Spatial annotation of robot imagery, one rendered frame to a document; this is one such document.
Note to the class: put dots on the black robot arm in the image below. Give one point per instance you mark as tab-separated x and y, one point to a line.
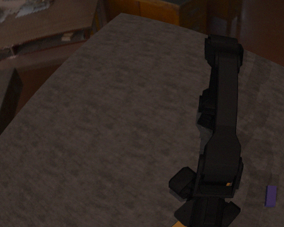
220	162

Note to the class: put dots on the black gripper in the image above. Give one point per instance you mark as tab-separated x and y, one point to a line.
183	185

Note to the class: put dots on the purple rectangular block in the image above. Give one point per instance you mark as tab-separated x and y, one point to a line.
270	197

